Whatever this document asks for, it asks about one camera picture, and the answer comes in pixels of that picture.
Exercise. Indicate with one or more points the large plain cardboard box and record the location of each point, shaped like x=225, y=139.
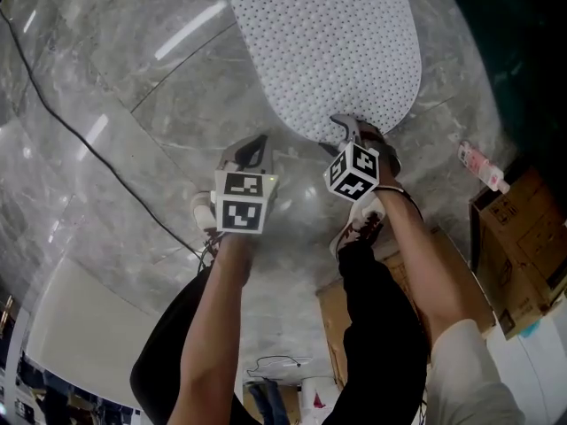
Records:
x=330, y=326

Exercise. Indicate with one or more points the person's grey shirt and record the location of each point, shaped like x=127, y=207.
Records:
x=469, y=379

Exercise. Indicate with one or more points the person's left forearm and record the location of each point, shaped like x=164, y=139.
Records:
x=212, y=326

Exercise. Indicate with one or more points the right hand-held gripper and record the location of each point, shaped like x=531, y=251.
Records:
x=354, y=171

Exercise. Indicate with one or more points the pink bottle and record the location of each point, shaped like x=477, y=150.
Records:
x=480, y=166

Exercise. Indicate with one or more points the person's shoe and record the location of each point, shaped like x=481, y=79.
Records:
x=204, y=213
x=356, y=226

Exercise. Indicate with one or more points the person's right trouser leg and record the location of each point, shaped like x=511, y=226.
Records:
x=381, y=334

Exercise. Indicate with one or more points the person's left shoe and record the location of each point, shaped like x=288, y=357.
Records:
x=204, y=213

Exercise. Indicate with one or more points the cardboard box with green print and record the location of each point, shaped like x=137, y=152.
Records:
x=527, y=246

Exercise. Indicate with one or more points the person's right shoe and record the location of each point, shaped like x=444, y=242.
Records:
x=356, y=226

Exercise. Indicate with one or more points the person's trouser leg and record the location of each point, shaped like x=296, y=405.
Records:
x=381, y=334
x=168, y=361

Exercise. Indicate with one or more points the person's right forearm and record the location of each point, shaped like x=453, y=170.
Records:
x=425, y=264

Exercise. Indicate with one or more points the person's right hand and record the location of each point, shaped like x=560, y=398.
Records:
x=385, y=157

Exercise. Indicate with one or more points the person's left trouser leg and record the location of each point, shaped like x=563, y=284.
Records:
x=168, y=361

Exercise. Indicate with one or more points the white chair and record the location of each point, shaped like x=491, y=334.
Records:
x=88, y=334

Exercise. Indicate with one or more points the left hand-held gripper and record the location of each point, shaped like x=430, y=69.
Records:
x=241, y=202

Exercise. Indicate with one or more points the white perforated bath mat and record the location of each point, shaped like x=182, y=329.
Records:
x=328, y=47

